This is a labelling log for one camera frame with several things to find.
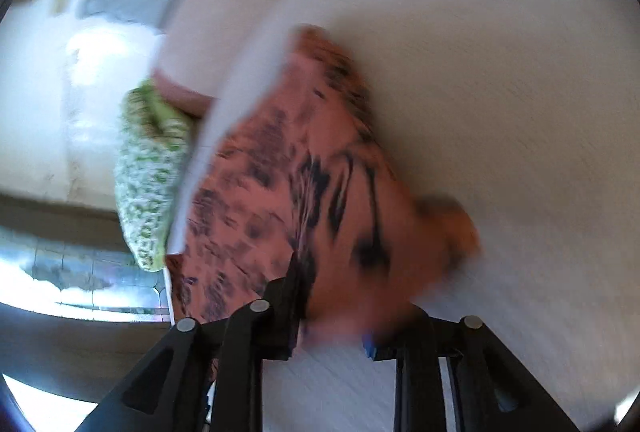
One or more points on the wooden door with stained glass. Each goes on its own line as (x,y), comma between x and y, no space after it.
(75,272)

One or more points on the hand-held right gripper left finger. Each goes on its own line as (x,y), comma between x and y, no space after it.
(282,322)

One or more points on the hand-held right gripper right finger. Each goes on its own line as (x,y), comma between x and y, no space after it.
(372,346)

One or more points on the orange floral blouse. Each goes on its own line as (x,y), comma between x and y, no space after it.
(320,192)

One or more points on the pink bolster cushion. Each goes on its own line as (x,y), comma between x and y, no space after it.
(180,94)

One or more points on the green checkered pillow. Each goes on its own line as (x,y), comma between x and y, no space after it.
(145,172)

